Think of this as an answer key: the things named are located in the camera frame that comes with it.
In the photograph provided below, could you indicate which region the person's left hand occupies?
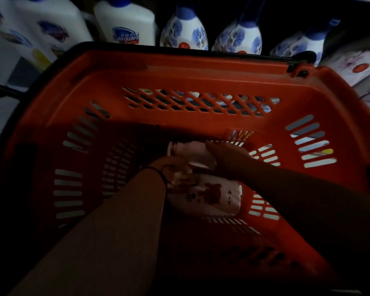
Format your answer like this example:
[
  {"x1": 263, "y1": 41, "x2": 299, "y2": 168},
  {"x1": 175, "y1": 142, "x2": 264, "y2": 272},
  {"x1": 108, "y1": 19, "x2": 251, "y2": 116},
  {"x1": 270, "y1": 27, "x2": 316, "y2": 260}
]
[{"x1": 150, "y1": 155, "x2": 193, "y2": 189}]

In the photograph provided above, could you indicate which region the white bottle blue floral print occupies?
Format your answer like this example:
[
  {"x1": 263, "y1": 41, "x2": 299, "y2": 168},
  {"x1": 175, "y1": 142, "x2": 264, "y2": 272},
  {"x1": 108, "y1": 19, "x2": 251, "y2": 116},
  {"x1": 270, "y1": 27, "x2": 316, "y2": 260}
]
[
  {"x1": 212, "y1": 18, "x2": 263, "y2": 55},
  {"x1": 269, "y1": 19, "x2": 340, "y2": 67},
  {"x1": 159, "y1": 5, "x2": 209, "y2": 51}
]

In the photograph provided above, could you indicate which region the white bottle red floral print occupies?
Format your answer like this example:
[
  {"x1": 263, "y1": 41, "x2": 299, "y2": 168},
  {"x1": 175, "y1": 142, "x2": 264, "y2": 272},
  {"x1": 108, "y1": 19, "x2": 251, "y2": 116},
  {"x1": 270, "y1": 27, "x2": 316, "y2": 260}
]
[{"x1": 166, "y1": 141, "x2": 243, "y2": 218}]

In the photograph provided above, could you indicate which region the orange plastic shopping basket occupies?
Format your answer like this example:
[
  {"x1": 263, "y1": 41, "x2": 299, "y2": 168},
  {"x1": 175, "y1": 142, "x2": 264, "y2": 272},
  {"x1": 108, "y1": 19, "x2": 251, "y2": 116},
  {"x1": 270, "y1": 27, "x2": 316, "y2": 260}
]
[{"x1": 0, "y1": 42, "x2": 370, "y2": 296}]

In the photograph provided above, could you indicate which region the large white bottle purple print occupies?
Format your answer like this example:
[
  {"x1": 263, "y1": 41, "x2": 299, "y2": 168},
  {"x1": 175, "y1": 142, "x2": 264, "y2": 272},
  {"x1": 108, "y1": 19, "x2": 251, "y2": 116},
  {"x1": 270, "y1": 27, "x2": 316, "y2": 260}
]
[{"x1": 0, "y1": 0, "x2": 93, "y2": 90}]

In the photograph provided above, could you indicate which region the person's right hand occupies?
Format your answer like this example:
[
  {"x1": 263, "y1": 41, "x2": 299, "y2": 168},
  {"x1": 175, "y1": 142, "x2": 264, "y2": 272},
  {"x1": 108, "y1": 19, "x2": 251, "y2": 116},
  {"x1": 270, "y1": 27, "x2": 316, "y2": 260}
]
[{"x1": 205, "y1": 141, "x2": 254, "y2": 180}]

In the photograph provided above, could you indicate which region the person's right forearm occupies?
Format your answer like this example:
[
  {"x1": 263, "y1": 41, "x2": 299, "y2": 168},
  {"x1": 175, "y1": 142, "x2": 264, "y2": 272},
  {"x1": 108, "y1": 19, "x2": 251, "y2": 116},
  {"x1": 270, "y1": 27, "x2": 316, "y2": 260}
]
[{"x1": 242, "y1": 162, "x2": 370, "y2": 285}]

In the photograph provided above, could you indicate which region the person's left forearm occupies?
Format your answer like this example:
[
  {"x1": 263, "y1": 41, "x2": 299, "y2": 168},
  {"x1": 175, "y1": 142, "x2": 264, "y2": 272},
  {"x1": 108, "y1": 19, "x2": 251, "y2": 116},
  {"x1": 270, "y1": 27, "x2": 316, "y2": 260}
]
[{"x1": 9, "y1": 167, "x2": 168, "y2": 296}]

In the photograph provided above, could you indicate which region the black wrist band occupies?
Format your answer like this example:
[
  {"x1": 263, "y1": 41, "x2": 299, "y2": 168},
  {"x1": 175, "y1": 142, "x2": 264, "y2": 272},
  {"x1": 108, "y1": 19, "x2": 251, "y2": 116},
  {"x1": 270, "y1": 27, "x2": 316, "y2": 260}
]
[{"x1": 144, "y1": 165, "x2": 169, "y2": 189}]

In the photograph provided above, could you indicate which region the black basket handle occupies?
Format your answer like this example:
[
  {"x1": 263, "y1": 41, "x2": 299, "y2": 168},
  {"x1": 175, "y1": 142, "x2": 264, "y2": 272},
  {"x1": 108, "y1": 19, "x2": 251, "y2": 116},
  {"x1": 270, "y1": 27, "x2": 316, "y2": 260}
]
[
  {"x1": 0, "y1": 84, "x2": 24, "y2": 112},
  {"x1": 0, "y1": 41, "x2": 317, "y2": 170}
]

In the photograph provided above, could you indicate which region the white bottle blue cap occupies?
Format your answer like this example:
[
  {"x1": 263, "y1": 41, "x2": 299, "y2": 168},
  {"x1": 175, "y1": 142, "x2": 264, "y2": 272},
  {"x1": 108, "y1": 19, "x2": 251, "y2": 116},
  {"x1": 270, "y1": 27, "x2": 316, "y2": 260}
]
[{"x1": 93, "y1": 0, "x2": 156, "y2": 46}]

